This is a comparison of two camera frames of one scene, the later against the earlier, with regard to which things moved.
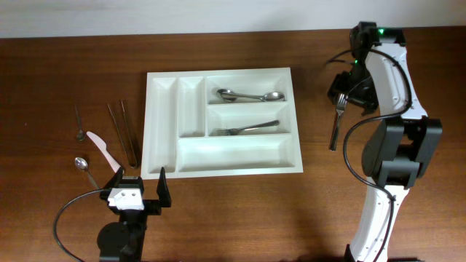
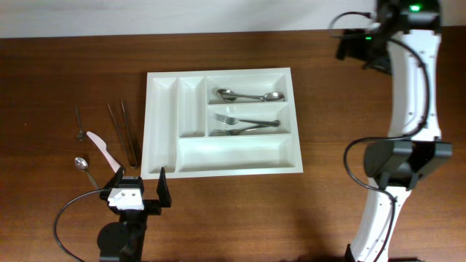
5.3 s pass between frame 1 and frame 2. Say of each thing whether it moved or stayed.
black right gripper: moved
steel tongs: stayed
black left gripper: stayed
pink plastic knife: stayed
